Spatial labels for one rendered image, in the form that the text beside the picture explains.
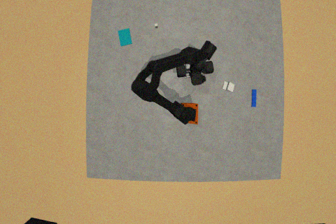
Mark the teal rectangular plate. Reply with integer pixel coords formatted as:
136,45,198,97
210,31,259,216
118,28,132,46

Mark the blue flat rectangular plate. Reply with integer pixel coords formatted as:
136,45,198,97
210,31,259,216
252,89,257,107

